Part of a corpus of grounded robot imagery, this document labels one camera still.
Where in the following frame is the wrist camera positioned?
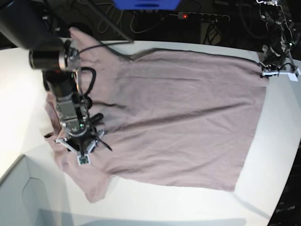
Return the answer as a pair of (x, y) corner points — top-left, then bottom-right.
(77, 154), (90, 166)
(287, 70), (301, 82)

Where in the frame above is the mauve t-shirt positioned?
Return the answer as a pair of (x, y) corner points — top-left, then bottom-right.
(46, 28), (269, 203)

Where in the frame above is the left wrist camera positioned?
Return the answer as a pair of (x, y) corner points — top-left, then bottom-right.
(287, 70), (301, 82)

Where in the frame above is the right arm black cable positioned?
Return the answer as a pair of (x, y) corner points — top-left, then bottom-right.
(81, 67), (97, 95)

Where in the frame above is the blue plastic bin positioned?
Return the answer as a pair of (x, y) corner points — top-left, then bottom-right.
(113, 0), (181, 10)

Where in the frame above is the white cable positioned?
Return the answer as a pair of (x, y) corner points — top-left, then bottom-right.
(97, 3), (165, 36)

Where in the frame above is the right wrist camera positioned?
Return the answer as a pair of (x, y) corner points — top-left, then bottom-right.
(77, 154), (90, 166)

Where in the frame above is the black power strip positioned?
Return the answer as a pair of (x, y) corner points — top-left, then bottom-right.
(177, 12), (230, 23)

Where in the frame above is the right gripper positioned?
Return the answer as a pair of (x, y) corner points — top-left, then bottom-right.
(55, 130), (109, 157)

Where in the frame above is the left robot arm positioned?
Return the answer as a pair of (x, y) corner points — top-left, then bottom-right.
(257, 0), (301, 82)

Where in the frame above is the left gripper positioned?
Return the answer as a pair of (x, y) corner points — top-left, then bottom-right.
(259, 58), (301, 79)

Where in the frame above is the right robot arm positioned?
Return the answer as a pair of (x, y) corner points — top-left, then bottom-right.
(0, 0), (105, 164)

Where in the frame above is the white cardboard box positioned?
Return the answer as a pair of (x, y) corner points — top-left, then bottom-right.
(0, 155), (74, 226)

